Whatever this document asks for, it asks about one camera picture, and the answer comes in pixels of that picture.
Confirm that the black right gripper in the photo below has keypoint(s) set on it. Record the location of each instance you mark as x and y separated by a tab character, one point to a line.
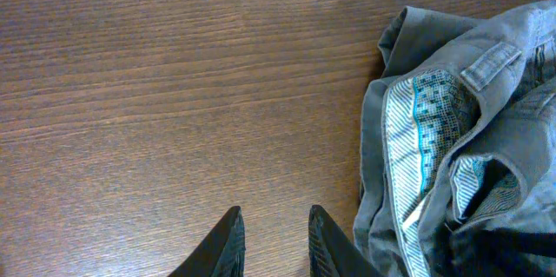
518	250

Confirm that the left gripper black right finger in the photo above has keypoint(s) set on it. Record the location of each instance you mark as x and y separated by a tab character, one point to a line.
331	253

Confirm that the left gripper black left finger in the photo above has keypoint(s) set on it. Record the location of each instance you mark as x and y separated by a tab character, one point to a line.
221	253

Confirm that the grey shorts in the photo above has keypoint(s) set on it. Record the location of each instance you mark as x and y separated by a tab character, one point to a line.
458	130

